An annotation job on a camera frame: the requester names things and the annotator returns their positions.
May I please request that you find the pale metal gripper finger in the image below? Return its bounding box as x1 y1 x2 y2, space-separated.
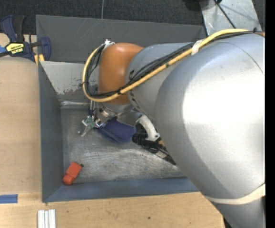
80 124 93 138
78 119 88 135

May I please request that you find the dark blue cloth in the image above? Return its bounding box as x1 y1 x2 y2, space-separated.
88 107 138 144

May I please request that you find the grey metal bin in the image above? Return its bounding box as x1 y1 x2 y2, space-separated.
35 14 207 203

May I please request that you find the orange-red plastic block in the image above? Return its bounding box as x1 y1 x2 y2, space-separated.
62 161 84 186

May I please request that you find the pale wood board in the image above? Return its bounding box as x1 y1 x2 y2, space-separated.
0 54 43 196

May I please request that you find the black cylinder on white bracket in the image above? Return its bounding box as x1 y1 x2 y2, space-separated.
132 114 164 150

